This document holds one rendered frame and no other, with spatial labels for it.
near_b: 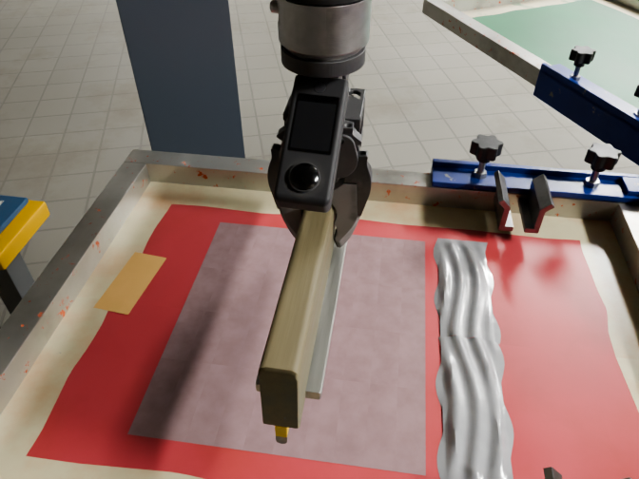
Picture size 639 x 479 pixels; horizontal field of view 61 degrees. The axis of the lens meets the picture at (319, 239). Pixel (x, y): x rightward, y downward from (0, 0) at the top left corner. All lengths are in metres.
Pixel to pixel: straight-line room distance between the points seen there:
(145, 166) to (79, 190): 1.80
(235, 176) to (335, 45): 0.46
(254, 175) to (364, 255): 0.22
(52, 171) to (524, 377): 2.52
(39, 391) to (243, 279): 0.26
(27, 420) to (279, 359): 0.34
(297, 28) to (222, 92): 0.63
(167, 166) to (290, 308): 0.51
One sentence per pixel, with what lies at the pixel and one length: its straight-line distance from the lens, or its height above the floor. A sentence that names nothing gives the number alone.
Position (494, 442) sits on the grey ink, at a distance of 0.60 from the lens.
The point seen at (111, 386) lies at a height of 0.96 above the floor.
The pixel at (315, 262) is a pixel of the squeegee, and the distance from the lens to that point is 0.47.
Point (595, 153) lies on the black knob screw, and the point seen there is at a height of 1.06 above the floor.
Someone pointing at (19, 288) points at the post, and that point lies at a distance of 1.00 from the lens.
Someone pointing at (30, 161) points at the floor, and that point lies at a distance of 3.01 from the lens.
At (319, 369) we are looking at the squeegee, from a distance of 0.48.
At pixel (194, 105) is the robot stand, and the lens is 1.07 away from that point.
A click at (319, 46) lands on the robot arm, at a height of 1.30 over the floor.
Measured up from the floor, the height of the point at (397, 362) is 0.96.
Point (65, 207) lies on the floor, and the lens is 2.62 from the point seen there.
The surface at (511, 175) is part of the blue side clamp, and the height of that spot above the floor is 1.00.
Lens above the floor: 1.47
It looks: 42 degrees down
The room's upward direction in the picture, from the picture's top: straight up
